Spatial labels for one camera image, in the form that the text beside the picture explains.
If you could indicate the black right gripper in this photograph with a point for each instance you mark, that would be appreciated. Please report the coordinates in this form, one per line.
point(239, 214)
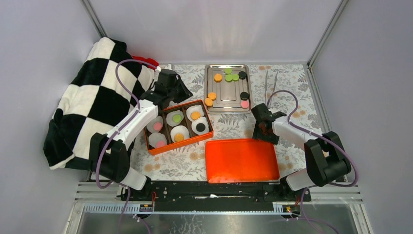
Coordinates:
point(257, 134)

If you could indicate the orange cookie tin box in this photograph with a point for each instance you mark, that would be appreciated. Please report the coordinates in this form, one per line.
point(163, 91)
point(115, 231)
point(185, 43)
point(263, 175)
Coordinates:
point(193, 137)

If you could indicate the red cloth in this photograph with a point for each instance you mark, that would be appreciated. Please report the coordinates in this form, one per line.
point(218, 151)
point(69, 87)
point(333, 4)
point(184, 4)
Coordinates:
point(149, 62)

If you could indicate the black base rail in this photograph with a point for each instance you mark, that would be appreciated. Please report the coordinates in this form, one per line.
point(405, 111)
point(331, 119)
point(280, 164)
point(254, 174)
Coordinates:
point(201, 196)

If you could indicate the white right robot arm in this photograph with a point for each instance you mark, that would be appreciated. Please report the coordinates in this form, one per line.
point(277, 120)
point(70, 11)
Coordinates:
point(324, 155)

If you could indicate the stainless steel tray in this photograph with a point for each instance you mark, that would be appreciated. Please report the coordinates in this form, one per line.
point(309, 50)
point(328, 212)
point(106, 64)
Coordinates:
point(228, 93)

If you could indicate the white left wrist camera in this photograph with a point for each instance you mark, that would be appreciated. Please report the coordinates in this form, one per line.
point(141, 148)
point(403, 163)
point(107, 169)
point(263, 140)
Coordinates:
point(168, 67)

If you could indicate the orange tin lid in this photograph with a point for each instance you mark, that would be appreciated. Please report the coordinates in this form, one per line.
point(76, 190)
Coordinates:
point(240, 160)

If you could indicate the black white checkered blanket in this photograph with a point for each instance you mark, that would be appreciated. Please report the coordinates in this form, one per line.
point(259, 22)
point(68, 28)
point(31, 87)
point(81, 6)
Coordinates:
point(100, 96)

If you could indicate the orange cookie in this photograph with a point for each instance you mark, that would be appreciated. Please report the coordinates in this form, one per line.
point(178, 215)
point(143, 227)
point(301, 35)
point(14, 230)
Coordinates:
point(218, 77)
point(179, 137)
point(195, 115)
point(212, 96)

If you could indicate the black cookie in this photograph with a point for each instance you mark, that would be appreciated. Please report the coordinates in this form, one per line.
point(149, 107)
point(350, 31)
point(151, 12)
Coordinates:
point(244, 96)
point(242, 75)
point(200, 127)

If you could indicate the white paper cup liner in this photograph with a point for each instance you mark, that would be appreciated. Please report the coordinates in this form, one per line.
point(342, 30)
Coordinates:
point(149, 126)
point(200, 120)
point(170, 115)
point(155, 137)
point(179, 129)
point(193, 108)

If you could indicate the steel tongs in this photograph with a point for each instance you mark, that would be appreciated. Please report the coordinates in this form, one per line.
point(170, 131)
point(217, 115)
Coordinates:
point(268, 92)

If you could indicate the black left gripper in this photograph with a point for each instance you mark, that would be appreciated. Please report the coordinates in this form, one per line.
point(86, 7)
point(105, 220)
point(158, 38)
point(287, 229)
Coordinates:
point(185, 93)

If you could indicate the pink cookie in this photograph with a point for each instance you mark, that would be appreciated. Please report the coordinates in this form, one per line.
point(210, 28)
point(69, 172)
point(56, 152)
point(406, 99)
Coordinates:
point(157, 126)
point(160, 144)
point(245, 104)

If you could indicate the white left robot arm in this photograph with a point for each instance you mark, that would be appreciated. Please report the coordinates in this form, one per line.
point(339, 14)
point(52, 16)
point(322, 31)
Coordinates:
point(109, 151)

